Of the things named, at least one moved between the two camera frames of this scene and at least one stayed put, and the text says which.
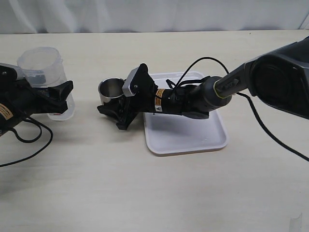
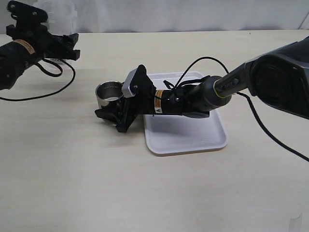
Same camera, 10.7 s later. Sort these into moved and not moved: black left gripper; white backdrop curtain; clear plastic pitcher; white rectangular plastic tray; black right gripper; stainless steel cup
Moved: clear plastic pitcher; stainless steel cup; black left gripper
Not moved: white rectangular plastic tray; black right gripper; white backdrop curtain
